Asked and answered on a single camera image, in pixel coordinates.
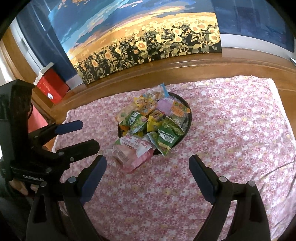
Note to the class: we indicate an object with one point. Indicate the green pea snack packet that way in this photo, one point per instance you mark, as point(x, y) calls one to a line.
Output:
point(136, 121)

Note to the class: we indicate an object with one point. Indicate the pink floral bed sheet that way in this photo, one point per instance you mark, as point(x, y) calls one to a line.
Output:
point(240, 129)

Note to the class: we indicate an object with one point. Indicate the clear pink snack bag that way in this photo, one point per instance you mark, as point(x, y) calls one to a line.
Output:
point(131, 151)

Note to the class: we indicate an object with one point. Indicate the orange round snack packet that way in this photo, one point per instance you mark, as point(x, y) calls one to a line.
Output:
point(144, 105)

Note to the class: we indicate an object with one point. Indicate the sunflower field painting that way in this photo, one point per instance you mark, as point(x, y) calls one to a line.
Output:
point(104, 37)

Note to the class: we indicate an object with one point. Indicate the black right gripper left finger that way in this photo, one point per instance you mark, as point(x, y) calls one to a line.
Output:
point(58, 213)

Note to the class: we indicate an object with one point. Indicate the red white box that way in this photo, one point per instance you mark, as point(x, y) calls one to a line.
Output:
point(51, 84)

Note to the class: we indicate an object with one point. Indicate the purple snack packet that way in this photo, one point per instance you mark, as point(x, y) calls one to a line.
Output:
point(164, 105)

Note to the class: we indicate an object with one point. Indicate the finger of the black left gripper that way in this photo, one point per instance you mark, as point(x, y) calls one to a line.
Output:
point(62, 158)
point(41, 136)

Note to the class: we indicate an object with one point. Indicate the person's hand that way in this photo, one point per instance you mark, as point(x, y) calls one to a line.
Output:
point(20, 186)

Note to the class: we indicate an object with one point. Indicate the blue white patterned plate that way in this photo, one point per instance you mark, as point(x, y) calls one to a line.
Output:
point(168, 121)

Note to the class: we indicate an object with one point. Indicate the orange green snack packet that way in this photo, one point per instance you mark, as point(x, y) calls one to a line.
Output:
point(178, 109)

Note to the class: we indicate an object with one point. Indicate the yellow snack packet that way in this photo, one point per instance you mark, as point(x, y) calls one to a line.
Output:
point(152, 124)

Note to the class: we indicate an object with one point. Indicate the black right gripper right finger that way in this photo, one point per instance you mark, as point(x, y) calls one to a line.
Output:
point(249, 222)

